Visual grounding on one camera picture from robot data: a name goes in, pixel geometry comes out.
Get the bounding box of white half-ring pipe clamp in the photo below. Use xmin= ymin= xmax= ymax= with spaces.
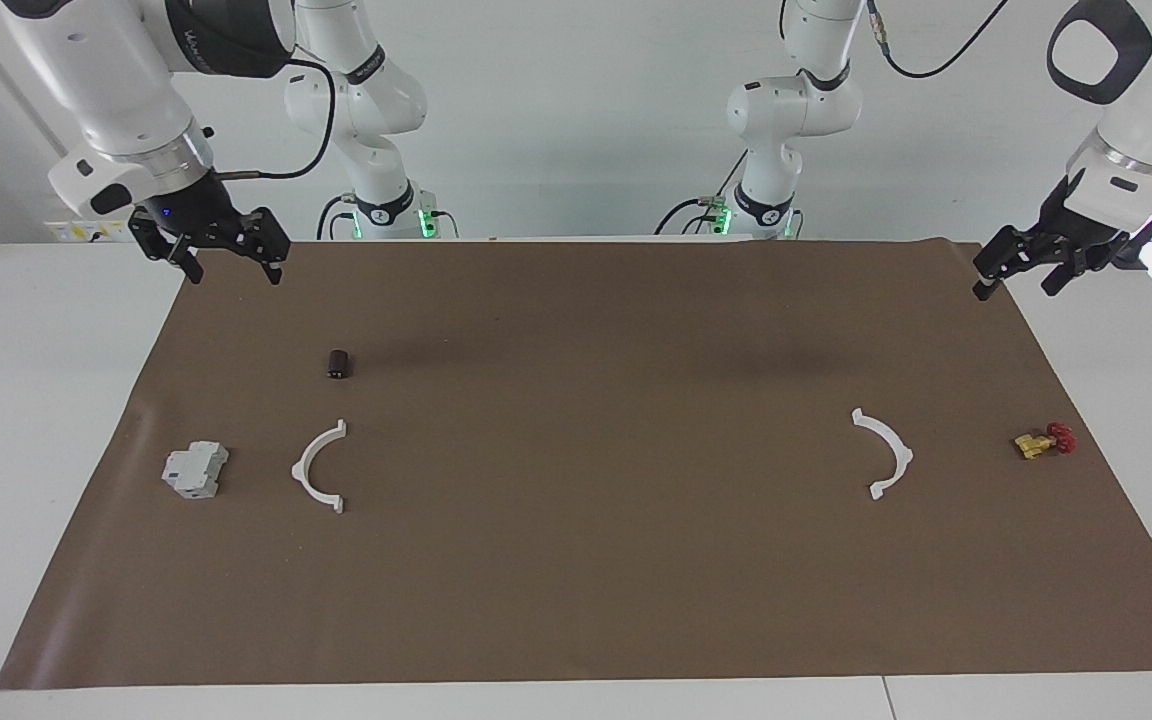
xmin=291 ymin=418 xmax=349 ymax=515
xmin=851 ymin=407 xmax=915 ymax=501

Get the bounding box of white power strip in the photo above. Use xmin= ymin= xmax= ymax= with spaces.
xmin=44 ymin=220 xmax=133 ymax=244

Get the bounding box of grey circuit breaker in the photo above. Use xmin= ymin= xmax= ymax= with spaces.
xmin=161 ymin=440 xmax=230 ymax=501

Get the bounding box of brown table mat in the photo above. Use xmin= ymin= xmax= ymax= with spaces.
xmin=0 ymin=238 xmax=1152 ymax=691

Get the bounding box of black base cable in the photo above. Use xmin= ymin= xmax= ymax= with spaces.
xmin=654 ymin=150 xmax=749 ymax=239
xmin=316 ymin=195 xmax=357 ymax=241

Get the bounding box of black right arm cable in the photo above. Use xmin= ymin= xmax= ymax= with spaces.
xmin=214 ymin=58 xmax=338 ymax=181

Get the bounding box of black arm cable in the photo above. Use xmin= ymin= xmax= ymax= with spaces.
xmin=864 ymin=0 xmax=1012 ymax=80
xmin=214 ymin=58 xmax=338 ymax=181

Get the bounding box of yellow valve with red handle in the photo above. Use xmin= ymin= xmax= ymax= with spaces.
xmin=1014 ymin=422 xmax=1077 ymax=461

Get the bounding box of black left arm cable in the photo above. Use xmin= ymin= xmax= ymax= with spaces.
xmin=864 ymin=0 xmax=1012 ymax=80

